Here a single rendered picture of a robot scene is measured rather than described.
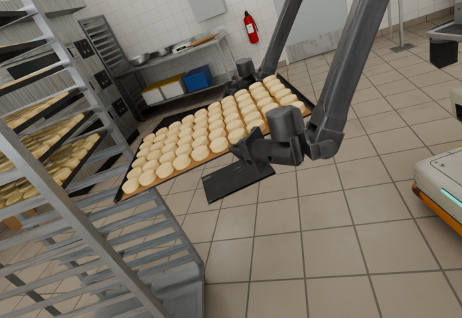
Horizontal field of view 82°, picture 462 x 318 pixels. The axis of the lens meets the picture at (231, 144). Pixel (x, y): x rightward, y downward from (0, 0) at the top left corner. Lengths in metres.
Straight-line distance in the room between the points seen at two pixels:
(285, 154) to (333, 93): 0.15
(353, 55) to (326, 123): 0.14
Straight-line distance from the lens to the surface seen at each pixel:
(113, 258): 0.91
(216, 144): 0.71
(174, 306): 1.57
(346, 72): 0.58
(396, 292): 1.51
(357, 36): 0.59
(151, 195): 1.30
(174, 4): 5.03
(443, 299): 1.53
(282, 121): 0.54
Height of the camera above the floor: 1.32
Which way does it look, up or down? 27 degrees down
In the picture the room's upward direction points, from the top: 23 degrees counter-clockwise
